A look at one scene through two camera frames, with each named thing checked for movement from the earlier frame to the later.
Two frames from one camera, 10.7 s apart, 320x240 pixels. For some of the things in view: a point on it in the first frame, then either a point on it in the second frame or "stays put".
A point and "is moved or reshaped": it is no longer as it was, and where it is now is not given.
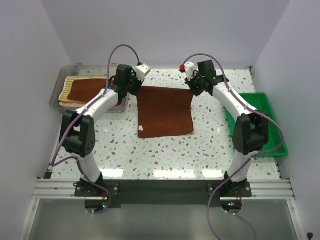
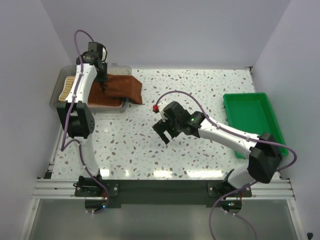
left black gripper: x=133 y=76 to x=104 y=77
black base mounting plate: x=118 y=192 stays put
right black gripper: x=196 y=75 to x=161 y=126
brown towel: x=164 y=111 is moved or reshaped
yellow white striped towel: x=64 y=94 stays put
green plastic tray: x=276 y=145 stays put
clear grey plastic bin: x=59 y=73 stays put
